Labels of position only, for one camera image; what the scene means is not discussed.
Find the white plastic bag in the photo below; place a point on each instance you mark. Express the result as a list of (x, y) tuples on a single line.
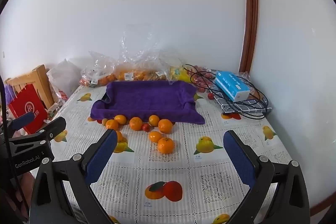
[(64, 74)]

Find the brown wooden baseboard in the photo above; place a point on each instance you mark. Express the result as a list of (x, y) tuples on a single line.
[(323, 204)]

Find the yellowish orange mandarin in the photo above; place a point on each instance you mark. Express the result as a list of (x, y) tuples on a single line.
[(153, 120)]

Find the blue tissue box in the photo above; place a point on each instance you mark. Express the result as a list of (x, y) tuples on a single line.
[(232, 85)]

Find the fruit print tablecloth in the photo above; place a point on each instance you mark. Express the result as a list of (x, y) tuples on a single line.
[(168, 169)]

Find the clear bag of cherry tomatoes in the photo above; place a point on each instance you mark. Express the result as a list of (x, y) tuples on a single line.
[(202, 78)]

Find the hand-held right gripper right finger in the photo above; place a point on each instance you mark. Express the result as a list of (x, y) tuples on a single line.
[(240, 158)]

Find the red paper bag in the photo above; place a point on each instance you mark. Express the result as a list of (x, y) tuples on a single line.
[(27, 108)]

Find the wooden chair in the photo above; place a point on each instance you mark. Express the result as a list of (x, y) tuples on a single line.
[(39, 82)]

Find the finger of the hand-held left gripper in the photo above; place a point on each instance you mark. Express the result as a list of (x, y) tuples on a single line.
[(23, 119), (52, 129)]

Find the clear bag of yellow fruit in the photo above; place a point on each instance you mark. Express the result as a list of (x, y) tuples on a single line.
[(176, 70)]

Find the clear bag of mandarins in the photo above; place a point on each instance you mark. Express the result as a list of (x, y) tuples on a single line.
[(98, 74)]

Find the grey checked cloth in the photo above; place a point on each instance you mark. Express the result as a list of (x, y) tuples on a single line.
[(228, 107)]

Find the clear bag of small oranges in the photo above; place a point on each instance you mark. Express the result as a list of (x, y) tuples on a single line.
[(136, 69)]

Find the purple towel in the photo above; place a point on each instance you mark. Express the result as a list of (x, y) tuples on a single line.
[(147, 98)]

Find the brown wooden door frame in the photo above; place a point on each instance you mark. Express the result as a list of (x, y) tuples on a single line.
[(250, 11)]

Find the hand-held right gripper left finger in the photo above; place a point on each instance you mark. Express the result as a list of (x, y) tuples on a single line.
[(102, 158)]

